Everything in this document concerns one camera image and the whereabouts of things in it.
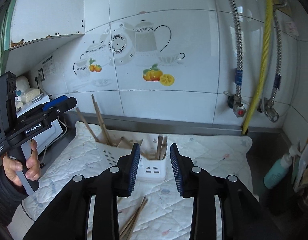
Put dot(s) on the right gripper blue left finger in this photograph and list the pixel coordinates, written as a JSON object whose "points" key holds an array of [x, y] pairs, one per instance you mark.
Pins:
{"points": [[133, 167]]}

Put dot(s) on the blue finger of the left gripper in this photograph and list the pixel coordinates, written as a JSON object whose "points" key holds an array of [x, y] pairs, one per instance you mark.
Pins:
{"points": [[70, 104], [56, 104]]}

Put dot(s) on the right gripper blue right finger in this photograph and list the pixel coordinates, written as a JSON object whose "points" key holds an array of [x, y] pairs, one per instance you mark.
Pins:
{"points": [[176, 167]]}

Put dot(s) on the black sleeved left forearm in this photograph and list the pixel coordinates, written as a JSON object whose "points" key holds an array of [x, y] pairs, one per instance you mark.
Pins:
{"points": [[11, 197]]}

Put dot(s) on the white house-shaped utensil holder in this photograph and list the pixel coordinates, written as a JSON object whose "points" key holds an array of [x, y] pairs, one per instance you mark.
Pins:
{"points": [[149, 168]]}

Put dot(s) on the white instruction label sticker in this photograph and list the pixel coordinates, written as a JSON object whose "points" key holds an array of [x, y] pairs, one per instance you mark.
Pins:
{"points": [[49, 66]]}

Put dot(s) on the white quilted patterned mat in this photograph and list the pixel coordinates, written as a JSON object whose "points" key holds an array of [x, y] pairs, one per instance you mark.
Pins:
{"points": [[166, 215]]}

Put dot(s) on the gas valve red knob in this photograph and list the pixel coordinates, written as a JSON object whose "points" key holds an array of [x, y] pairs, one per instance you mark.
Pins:
{"points": [[235, 103]]}

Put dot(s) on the teal soap bottle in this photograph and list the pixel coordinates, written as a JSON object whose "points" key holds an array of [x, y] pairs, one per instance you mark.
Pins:
{"points": [[280, 168]]}

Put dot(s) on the wall power socket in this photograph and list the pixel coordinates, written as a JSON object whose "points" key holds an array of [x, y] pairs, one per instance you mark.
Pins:
{"points": [[41, 76]]}

